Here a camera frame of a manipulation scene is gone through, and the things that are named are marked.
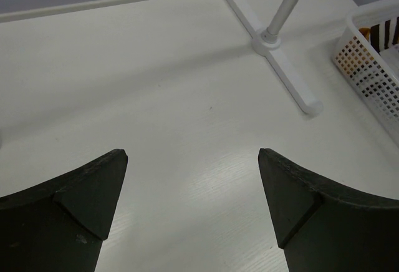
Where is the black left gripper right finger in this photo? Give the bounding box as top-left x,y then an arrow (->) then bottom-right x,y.
258,148 -> 398,271

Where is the white plastic basket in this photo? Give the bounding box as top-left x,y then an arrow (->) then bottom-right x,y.
332,0 -> 398,143

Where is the white clothes rack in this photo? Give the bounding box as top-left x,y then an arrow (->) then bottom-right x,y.
0,0 -> 324,116

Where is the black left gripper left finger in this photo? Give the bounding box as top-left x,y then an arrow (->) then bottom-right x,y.
1,149 -> 128,271

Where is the orange brown sock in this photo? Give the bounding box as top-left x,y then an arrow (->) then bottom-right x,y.
359,17 -> 398,53

